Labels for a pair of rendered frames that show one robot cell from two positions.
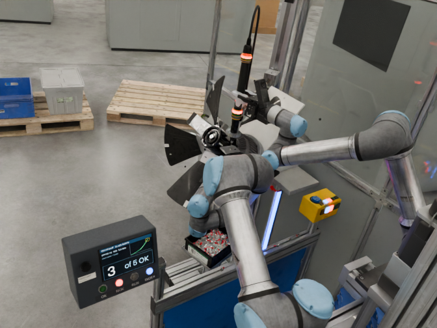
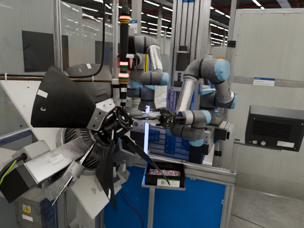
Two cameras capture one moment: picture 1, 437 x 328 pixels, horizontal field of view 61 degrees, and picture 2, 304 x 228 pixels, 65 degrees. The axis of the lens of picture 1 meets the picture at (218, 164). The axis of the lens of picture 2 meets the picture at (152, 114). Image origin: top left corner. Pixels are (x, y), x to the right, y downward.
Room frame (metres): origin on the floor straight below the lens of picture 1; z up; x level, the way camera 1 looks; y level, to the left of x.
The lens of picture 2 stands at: (2.01, 0.94, 1.48)
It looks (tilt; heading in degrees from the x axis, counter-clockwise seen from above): 14 degrees down; 237
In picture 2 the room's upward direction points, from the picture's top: 3 degrees clockwise
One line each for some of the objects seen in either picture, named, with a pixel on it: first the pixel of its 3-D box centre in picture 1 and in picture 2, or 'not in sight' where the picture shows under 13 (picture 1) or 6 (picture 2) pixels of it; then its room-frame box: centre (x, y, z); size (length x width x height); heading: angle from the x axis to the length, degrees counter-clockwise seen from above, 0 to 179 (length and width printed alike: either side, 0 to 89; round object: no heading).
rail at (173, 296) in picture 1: (246, 265); (160, 163); (1.18, -0.19, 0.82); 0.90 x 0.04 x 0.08; 128
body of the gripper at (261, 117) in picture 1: (260, 109); (130, 61); (1.45, -0.14, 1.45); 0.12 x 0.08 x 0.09; 48
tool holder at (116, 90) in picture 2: (235, 123); (121, 90); (1.54, -0.05, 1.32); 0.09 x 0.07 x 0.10; 163
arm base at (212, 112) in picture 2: not in sight; (206, 112); (0.69, -0.31, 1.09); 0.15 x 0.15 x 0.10
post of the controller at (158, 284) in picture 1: (158, 279); (235, 156); (0.92, 0.15, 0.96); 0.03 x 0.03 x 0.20; 38
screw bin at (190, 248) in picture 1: (213, 242); (164, 174); (1.27, -0.03, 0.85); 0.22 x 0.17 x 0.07; 144
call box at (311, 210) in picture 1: (319, 205); not in sight; (1.43, -0.50, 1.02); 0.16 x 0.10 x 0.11; 128
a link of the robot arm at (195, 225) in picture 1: (202, 221); (194, 134); (1.13, 0.03, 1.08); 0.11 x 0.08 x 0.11; 116
